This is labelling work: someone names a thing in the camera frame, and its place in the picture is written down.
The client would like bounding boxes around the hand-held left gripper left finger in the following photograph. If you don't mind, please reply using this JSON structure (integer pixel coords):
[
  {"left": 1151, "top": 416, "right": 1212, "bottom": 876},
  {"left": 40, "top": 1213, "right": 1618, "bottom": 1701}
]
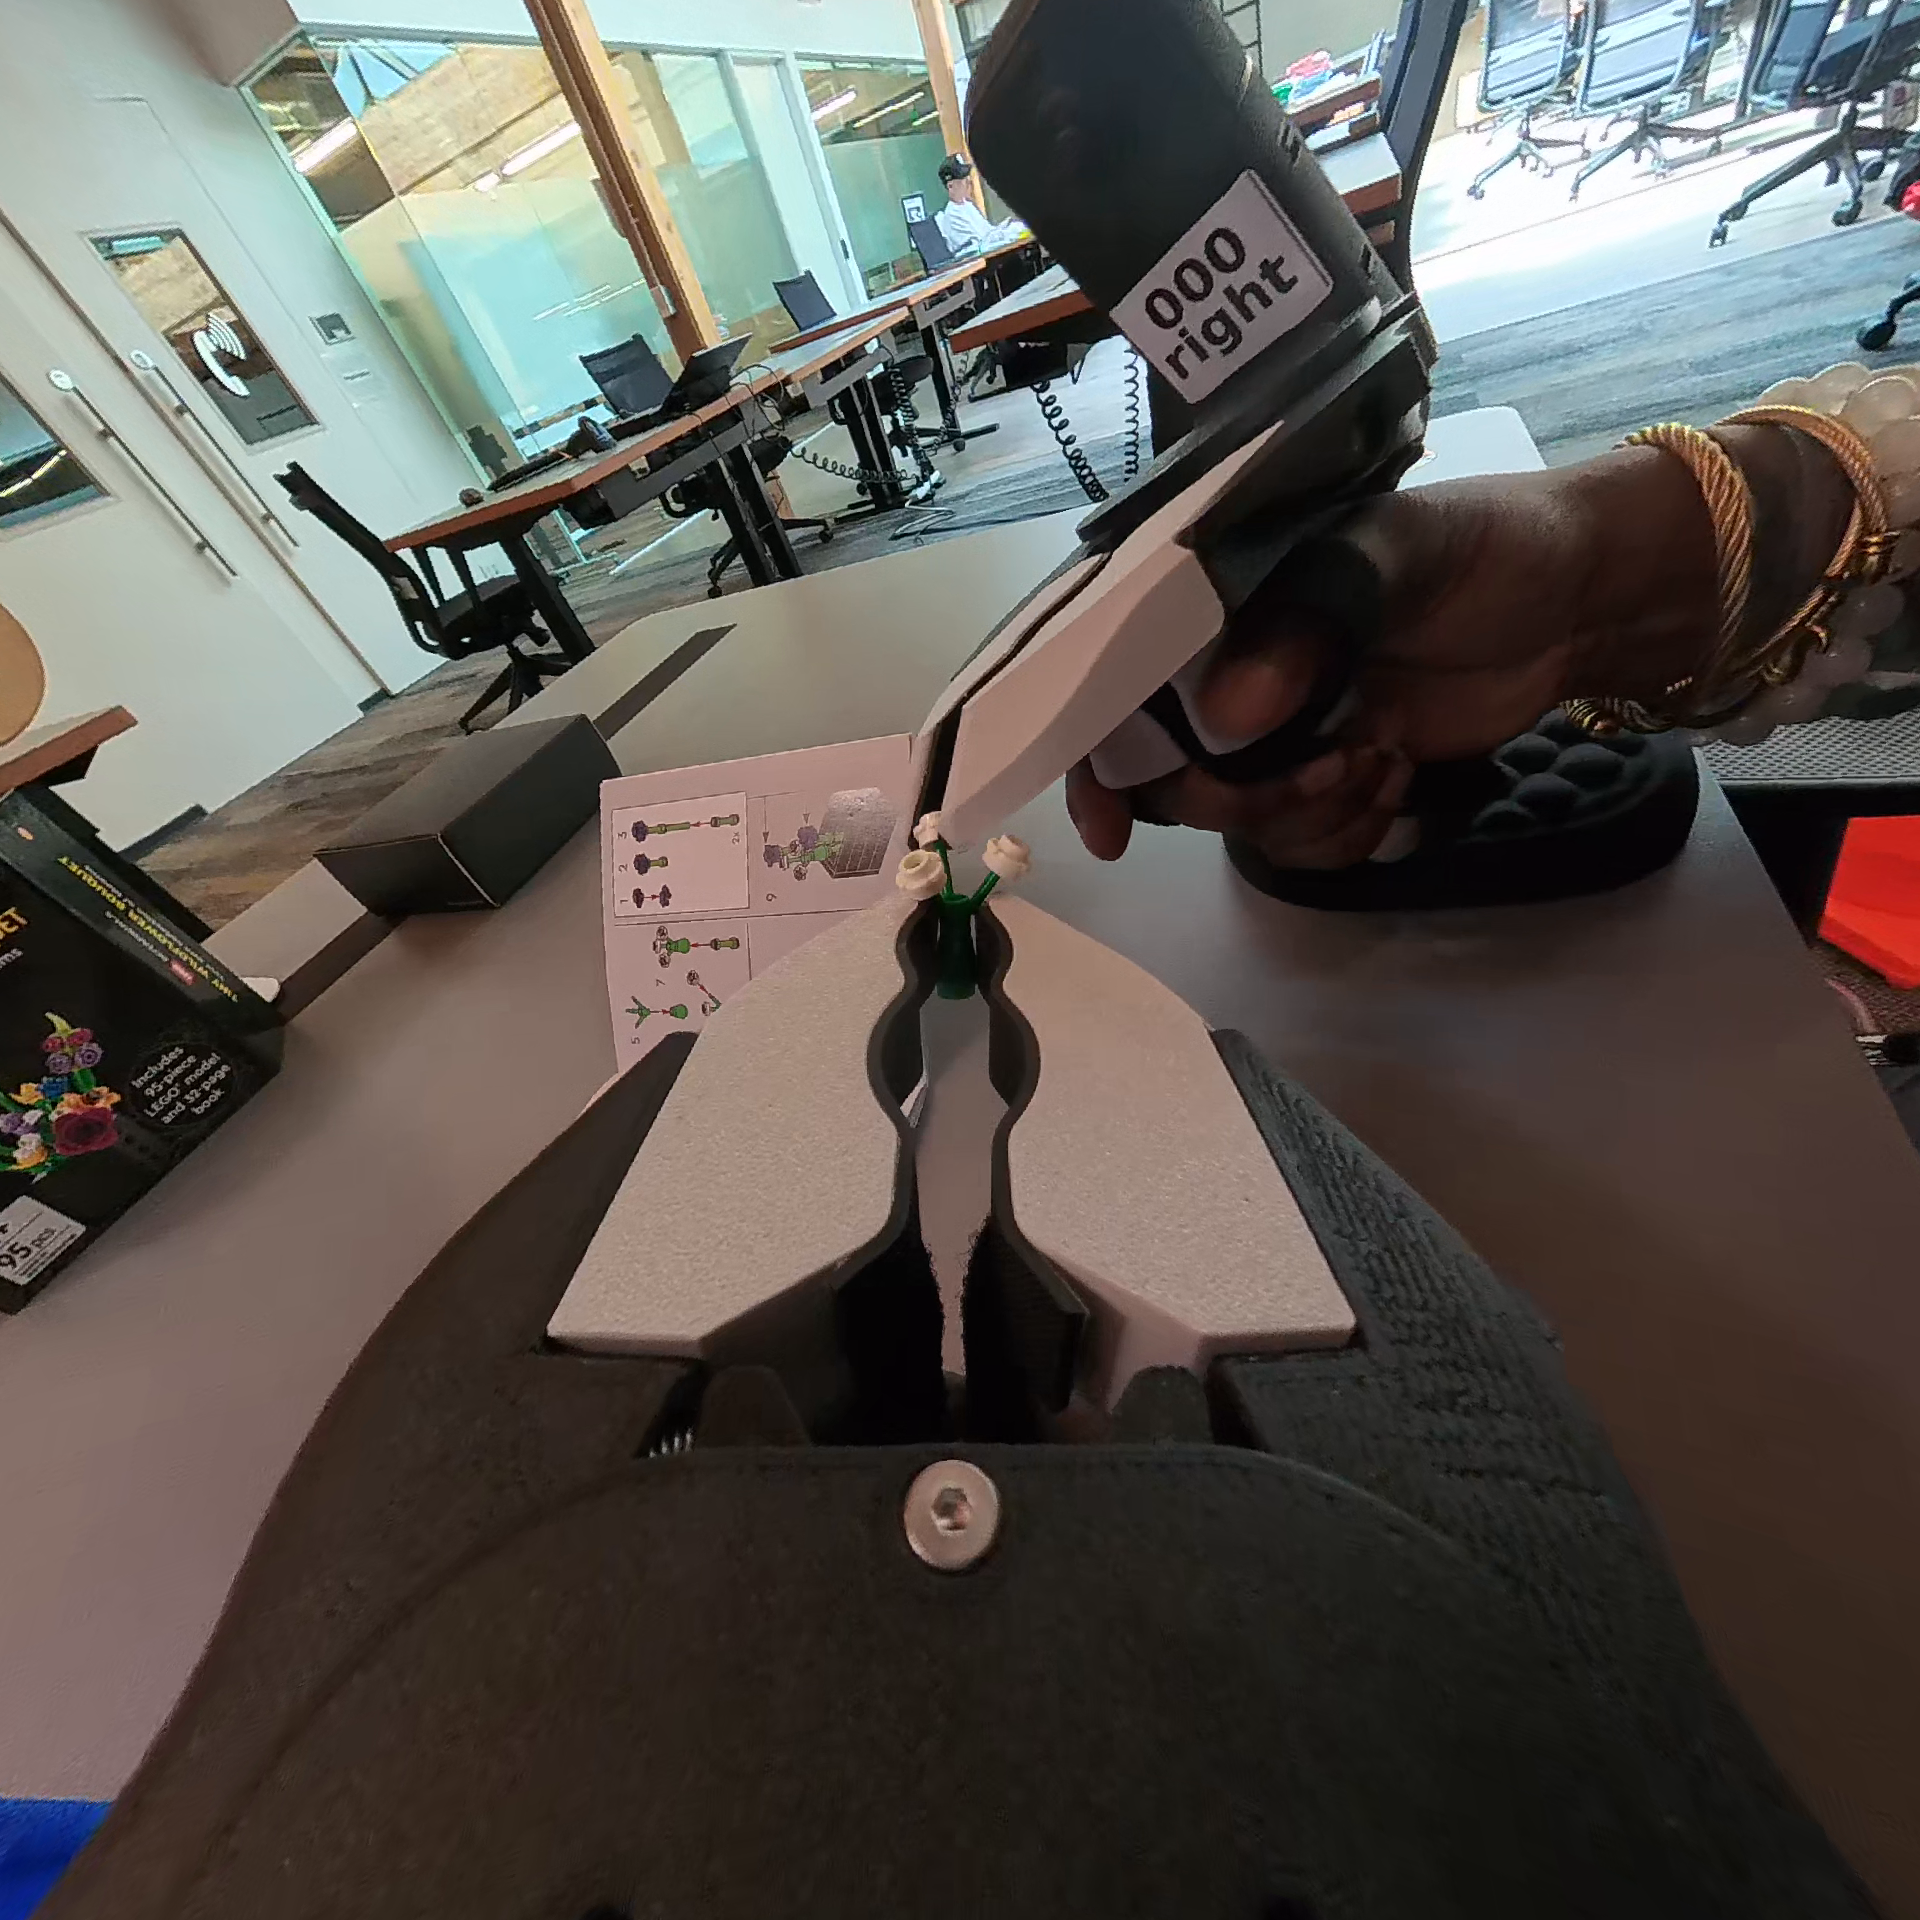
[{"left": 550, "top": 891, "right": 955, "bottom": 1397}]

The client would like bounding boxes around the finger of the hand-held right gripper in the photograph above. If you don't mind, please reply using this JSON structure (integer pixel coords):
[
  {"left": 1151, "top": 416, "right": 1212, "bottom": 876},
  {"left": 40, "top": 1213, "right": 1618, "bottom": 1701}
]
[
  {"left": 1090, "top": 678, "right": 1238, "bottom": 793},
  {"left": 909, "top": 430, "right": 1283, "bottom": 863}
]

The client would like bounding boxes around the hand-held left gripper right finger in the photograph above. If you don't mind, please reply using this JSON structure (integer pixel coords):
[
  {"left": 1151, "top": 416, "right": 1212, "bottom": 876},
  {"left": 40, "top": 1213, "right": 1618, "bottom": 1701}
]
[{"left": 975, "top": 891, "right": 1357, "bottom": 1404}]

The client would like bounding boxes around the green toy stem brick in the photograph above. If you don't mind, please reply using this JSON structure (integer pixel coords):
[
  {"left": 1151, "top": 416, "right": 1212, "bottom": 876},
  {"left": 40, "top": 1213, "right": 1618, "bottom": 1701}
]
[{"left": 922, "top": 846, "right": 1003, "bottom": 1003}]

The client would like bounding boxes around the white instruction booklet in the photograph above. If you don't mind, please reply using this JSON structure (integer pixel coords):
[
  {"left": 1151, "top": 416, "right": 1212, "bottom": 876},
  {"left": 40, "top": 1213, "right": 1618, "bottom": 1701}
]
[{"left": 599, "top": 730, "right": 919, "bottom": 1069}]

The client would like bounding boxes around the matte black box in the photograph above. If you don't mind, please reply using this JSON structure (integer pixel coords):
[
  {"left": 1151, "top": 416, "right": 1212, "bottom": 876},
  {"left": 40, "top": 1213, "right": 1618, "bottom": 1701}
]
[{"left": 315, "top": 713, "right": 626, "bottom": 919}]

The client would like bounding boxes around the black glossy cardboard box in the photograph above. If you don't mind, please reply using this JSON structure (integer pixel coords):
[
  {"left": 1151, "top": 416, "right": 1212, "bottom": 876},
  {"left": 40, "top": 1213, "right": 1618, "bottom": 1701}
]
[{"left": 0, "top": 790, "right": 290, "bottom": 1313}]

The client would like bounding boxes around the blue plastic bin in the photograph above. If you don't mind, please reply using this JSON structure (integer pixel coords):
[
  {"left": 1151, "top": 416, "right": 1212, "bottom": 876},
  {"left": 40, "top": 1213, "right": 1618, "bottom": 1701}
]
[{"left": 0, "top": 1793, "right": 84, "bottom": 1920}]

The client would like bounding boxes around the person's right forearm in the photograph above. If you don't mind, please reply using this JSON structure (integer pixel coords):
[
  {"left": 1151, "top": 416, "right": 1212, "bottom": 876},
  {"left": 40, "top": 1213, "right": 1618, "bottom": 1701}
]
[{"left": 1725, "top": 353, "right": 1920, "bottom": 728}]

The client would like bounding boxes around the grey desk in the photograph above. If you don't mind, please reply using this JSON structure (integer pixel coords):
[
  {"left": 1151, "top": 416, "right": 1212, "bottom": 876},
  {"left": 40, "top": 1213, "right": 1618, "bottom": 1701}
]
[{"left": 0, "top": 406, "right": 1920, "bottom": 1920}]

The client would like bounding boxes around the person's right hand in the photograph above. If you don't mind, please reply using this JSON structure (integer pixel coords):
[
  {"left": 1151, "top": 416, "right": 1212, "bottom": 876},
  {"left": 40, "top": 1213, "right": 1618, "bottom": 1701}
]
[{"left": 1065, "top": 444, "right": 1687, "bottom": 877}]

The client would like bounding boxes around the black mesh cushion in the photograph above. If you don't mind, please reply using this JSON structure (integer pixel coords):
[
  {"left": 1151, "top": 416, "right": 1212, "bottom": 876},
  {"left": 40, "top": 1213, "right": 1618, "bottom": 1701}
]
[{"left": 1229, "top": 708, "right": 1706, "bottom": 914}]

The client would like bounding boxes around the black office chair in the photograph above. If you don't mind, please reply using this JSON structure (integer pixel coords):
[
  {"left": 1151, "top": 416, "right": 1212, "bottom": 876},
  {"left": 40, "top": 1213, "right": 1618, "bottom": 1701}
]
[
  {"left": 576, "top": 323, "right": 788, "bottom": 595},
  {"left": 276, "top": 460, "right": 578, "bottom": 738}
]

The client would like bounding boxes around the orange traffic cone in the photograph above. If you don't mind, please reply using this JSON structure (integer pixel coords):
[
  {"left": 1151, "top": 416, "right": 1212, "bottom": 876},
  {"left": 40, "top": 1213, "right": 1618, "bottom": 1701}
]
[{"left": 1812, "top": 810, "right": 1920, "bottom": 995}]

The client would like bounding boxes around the black board on white stand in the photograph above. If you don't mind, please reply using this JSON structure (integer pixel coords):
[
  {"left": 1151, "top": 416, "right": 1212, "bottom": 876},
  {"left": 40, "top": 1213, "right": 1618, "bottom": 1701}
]
[{"left": 0, "top": 599, "right": 49, "bottom": 757}]

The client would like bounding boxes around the gold bracelet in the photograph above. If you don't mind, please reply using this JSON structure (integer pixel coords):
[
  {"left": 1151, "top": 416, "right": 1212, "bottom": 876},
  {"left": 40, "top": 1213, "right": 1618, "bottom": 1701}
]
[{"left": 1560, "top": 399, "right": 1902, "bottom": 744}]

